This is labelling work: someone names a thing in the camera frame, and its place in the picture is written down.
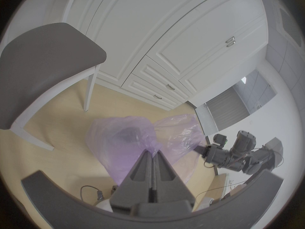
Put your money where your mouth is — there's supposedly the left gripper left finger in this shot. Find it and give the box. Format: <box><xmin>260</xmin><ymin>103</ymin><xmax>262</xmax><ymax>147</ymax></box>
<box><xmin>110</xmin><ymin>150</ymin><xmax>153</xmax><ymax>215</ymax></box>

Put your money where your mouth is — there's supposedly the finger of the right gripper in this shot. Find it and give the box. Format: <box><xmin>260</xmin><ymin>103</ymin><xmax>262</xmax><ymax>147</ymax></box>
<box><xmin>194</xmin><ymin>145</ymin><xmax>211</xmax><ymax>156</ymax></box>

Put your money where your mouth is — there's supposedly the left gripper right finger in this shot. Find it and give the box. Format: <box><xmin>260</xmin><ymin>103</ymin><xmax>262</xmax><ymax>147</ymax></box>
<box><xmin>150</xmin><ymin>150</ymin><xmax>196</xmax><ymax>214</ymax></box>

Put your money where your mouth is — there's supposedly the purple plastic bag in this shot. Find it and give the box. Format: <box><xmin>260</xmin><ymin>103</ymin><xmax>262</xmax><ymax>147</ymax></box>
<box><xmin>85</xmin><ymin>114</ymin><xmax>207</xmax><ymax>187</ymax></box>

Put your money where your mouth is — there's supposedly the white wardrobe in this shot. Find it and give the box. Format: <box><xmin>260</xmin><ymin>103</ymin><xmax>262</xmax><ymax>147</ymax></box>
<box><xmin>69</xmin><ymin>0</ymin><xmax>269</xmax><ymax>111</ymax></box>

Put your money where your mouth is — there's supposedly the white ceiling vent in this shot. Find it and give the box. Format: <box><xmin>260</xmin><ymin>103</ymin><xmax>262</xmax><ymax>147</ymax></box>
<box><xmin>276</xmin><ymin>6</ymin><xmax>304</xmax><ymax>48</ymax></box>

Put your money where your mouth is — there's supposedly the white chair with grey seat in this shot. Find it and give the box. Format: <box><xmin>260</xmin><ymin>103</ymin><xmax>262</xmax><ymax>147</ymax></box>
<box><xmin>0</xmin><ymin>0</ymin><xmax>107</xmax><ymax>151</ymax></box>

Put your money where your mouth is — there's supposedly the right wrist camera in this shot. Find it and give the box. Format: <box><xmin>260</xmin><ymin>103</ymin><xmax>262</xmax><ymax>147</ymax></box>
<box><xmin>213</xmin><ymin>134</ymin><xmax>228</xmax><ymax>150</ymax></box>

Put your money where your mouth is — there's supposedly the black cable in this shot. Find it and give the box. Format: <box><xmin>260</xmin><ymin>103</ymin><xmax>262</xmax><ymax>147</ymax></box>
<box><xmin>80</xmin><ymin>186</ymin><xmax>106</xmax><ymax>201</ymax></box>
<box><xmin>195</xmin><ymin>179</ymin><xmax>248</xmax><ymax>201</ymax></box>

